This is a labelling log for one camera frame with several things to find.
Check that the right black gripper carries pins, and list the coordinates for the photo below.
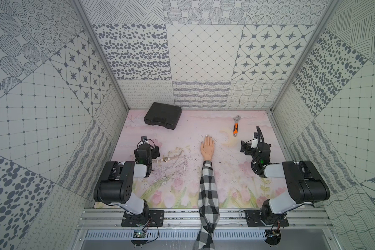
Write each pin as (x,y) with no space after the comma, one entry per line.
(248,148)

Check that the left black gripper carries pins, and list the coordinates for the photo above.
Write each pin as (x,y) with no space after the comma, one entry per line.
(144,148)

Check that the black white plaid sleeve forearm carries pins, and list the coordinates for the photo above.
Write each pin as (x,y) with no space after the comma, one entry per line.
(208,208)

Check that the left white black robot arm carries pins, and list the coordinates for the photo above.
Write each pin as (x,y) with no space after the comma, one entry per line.
(115,184)

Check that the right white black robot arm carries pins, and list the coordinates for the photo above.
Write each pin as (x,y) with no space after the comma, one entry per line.
(304,184)

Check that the mannequin hand with long nails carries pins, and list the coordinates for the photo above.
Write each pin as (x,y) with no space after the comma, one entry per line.
(207,148)

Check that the orange black adjustable wrench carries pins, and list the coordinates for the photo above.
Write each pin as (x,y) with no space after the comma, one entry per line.
(236,125)

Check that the black plastic tool case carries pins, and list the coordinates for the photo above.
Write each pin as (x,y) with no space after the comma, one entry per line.
(163,115)

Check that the white perforated vent strip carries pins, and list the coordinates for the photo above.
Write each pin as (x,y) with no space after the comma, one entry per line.
(187,234)

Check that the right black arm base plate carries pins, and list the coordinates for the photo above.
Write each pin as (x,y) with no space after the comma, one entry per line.
(257,218)

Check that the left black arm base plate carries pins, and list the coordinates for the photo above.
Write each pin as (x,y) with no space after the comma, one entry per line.
(155,218)

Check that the left circuit board with cables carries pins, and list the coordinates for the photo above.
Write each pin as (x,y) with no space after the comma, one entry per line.
(141,235)

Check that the circuit board with cables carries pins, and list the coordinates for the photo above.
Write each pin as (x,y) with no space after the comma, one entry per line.
(273,236)
(141,235)

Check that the right circuit board with cables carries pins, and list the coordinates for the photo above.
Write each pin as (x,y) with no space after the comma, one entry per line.
(273,236)

